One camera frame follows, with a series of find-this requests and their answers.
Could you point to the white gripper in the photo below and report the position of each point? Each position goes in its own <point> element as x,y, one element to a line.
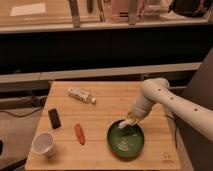
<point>131,119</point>

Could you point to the white sponge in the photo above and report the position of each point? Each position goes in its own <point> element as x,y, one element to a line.
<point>124,123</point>

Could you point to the green ceramic bowl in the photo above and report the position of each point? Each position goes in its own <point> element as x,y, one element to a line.
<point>125,143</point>

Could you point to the wooden table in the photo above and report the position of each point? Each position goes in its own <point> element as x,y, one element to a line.
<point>113,100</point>

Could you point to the orange carrot toy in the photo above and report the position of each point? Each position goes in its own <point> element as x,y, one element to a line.
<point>80,134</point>

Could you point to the dark panel right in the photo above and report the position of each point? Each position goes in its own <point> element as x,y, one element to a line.
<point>199,90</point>

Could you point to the black smartphone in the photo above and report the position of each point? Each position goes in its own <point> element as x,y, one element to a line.
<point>54,118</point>

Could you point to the white cup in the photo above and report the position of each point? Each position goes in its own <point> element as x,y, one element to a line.
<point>44,144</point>

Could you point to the white paper sheet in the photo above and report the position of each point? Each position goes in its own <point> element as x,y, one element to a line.
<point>31,9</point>

